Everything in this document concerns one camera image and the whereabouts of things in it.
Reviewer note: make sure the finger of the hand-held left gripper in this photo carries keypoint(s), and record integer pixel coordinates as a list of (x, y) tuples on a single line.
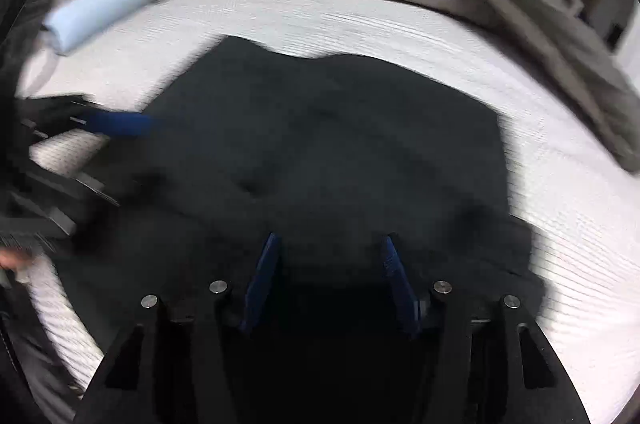
[(125, 123)]

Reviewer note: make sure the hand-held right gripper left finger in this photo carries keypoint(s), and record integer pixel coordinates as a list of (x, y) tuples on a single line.
[(260, 284)]

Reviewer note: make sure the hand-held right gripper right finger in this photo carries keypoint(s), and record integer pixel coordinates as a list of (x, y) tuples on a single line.
[(397, 284)]

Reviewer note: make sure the black pants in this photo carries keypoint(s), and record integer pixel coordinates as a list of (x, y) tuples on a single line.
[(325, 144)]

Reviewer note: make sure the person's left hand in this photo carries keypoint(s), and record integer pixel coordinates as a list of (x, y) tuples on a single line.
[(12, 258)]

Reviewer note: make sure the light blue pillow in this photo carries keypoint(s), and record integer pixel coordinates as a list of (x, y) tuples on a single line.
[(95, 12)]

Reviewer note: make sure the dark grey duvet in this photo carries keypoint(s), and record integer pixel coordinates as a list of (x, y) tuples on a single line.
[(550, 29)]

